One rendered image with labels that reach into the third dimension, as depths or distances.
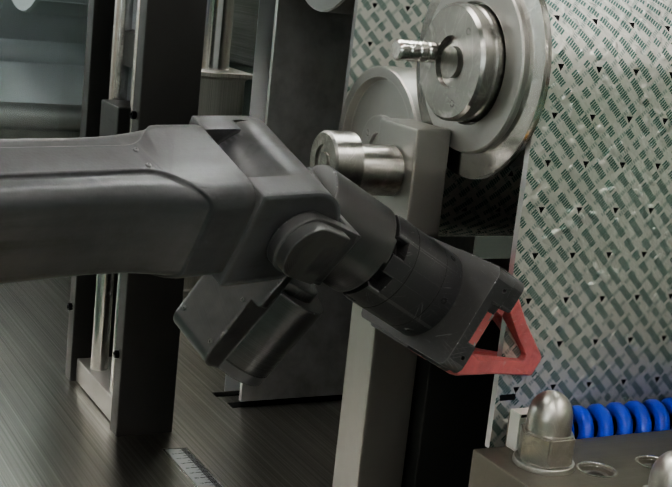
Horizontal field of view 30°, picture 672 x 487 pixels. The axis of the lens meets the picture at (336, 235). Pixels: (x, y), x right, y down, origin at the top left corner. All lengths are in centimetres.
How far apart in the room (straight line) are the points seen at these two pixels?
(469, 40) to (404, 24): 21
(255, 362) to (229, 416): 43
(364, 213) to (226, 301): 9
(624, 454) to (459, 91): 25
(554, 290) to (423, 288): 12
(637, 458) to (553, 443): 7
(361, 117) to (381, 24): 8
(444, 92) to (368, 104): 15
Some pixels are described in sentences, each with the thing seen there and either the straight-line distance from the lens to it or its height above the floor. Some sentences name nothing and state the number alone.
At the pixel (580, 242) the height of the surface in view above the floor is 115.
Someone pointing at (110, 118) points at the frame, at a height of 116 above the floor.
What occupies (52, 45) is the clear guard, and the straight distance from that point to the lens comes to 171.
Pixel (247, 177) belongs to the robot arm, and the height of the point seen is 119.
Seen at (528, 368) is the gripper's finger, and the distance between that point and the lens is 81.
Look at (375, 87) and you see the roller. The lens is 94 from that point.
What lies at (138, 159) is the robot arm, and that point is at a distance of 58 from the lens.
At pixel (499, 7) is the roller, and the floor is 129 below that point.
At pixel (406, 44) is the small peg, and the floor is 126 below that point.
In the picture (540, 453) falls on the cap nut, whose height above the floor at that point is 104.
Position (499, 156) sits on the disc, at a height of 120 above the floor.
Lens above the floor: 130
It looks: 12 degrees down
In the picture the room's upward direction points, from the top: 6 degrees clockwise
